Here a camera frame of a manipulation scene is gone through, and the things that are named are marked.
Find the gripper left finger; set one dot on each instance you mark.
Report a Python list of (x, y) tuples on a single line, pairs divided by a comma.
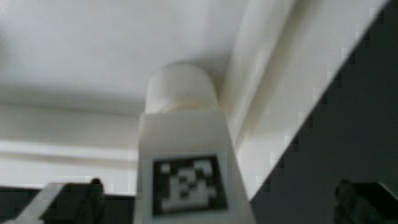
[(67, 204)]

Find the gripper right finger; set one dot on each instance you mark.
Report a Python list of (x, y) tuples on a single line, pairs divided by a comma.
[(367, 202)]

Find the white table leg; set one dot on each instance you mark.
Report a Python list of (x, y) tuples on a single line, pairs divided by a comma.
[(191, 191)]

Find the white square tabletop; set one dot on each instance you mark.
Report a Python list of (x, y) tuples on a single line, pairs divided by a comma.
[(83, 50)]

